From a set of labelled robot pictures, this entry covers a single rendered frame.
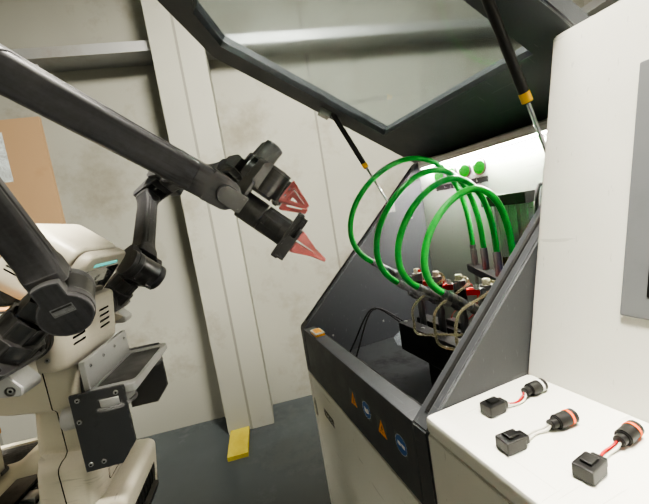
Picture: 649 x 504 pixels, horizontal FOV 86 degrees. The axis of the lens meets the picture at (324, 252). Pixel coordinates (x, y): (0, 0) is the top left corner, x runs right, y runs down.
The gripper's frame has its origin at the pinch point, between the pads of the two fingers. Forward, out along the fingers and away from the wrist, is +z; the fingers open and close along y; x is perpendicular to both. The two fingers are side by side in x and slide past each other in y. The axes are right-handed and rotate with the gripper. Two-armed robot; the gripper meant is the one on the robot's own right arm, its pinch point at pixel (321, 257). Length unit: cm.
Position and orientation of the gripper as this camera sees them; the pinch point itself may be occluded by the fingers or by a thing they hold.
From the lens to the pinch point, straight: 72.1
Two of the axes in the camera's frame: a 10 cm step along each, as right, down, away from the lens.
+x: -1.0, -0.9, 9.9
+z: 8.2, 5.6, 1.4
